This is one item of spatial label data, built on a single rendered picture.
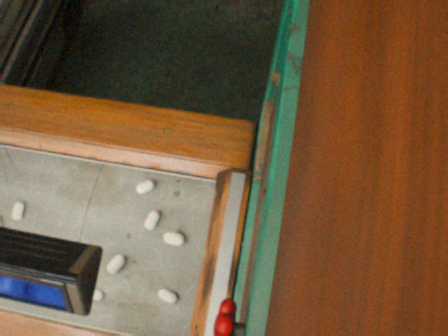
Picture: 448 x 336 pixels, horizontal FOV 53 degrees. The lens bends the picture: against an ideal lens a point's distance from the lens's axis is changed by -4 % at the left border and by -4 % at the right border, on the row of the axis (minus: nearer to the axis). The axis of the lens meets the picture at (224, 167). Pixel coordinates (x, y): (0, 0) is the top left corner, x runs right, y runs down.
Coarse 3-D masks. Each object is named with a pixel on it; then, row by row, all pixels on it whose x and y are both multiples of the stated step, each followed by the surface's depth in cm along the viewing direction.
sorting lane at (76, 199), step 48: (0, 192) 85; (48, 192) 85; (96, 192) 85; (192, 192) 86; (96, 240) 83; (144, 240) 83; (192, 240) 83; (96, 288) 81; (144, 288) 81; (192, 288) 81
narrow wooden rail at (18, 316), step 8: (0, 312) 77; (8, 312) 77; (16, 312) 79; (0, 320) 77; (8, 320) 77; (16, 320) 77; (24, 320) 77; (32, 320) 77; (40, 320) 77; (48, 320) 78; (0, 328) 76; (8, 328) 76; (16, 328) 77; (24, 328) 77; (32, 328) 77; (40, 328) 77; (48, 328) 77; (56, 328) 77; (64, 328) 77; (72, 328) 77; (80, 328) 77; (88, 328) 78
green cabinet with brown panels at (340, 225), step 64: (320, 0) 28; (384, 0) 13; (320, 64) 24; (384, 64) 12; (320, 128) 21; (384, 128) 11; (256, 192) 72; (320, 192) 18; (384, 192) 10; (256, 256) 32; (320, 256) 16; (384, 256) 9; (256, 320) 29; (320, 320) 14; (384, 320) 9
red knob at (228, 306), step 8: (224, 304) 31; (232, 304) 31; (224, 312) 31; (232, 312) 31; (216, 320) 31; (224, 320) 30; (232, 320) 30; (216, 328) 31; (224, 328) 30; (232, 328) 30; (240, 328) 32
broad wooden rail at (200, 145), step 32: (0, 96) 88; (32, 96) 88; (64, 96) 88; (0, 128) 86; (32, 128) 86; (64, 128) 86; (96, 128) 86; (128, 128) 86; (160, 128) 86; (192, 128) 86; (224, 128) 86; (256, 128) 86; (96, 160) 87; (128, 160) 86; (160, 160) 85; (192, 160) 85; (224, 160) 85
